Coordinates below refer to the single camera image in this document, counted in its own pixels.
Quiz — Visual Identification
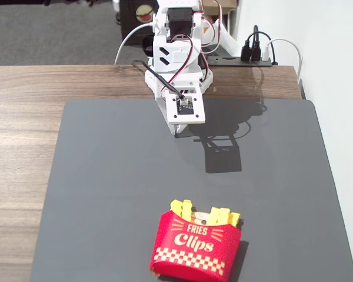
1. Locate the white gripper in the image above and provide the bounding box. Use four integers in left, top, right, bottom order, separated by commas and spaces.
155, 94, 190, 138

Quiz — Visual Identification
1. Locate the grey desk mat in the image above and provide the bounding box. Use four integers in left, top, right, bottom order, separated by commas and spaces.
29, 98, 353, 282

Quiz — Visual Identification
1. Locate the black usb hub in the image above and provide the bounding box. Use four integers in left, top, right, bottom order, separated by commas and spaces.
207, 55, 273, 68

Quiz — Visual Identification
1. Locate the black round cup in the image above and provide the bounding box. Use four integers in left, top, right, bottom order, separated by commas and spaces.
141, 35, 155, 57

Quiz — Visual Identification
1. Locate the black box with round emblem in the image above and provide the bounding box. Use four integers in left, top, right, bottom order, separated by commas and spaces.
118, 0, 160, 46

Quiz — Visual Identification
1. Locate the red fries clips box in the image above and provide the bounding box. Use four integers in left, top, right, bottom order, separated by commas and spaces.
148, 210, 242, 282

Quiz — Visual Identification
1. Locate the brown cardboard box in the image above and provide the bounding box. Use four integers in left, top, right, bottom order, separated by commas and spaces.
200, 0, 239, 9

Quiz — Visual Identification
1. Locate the white wrist camera mount plate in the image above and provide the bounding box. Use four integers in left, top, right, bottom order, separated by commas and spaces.
165, 93, 207, 125

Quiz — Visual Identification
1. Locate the thin black camera cable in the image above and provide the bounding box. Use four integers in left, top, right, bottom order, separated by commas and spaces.
131, 59, 187, 100

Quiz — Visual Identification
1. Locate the red white black servo wire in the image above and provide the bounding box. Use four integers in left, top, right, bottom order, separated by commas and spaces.
161, 33, 202, 90
198, 0, 223, 47

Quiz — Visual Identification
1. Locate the black usb plug cable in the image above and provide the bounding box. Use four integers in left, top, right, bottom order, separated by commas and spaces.
239, 24, 260, 62
247, 31, 272, 62

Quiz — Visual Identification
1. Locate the white plastic bracket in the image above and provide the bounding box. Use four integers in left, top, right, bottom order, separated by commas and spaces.
202, 18, 242, 57

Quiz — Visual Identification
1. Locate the white power cable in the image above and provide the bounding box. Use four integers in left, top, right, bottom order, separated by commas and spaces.
114, 23, 154, 66

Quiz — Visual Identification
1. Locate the white usb plug cable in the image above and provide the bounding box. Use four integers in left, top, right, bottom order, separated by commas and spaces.
262, 37, 303, 86

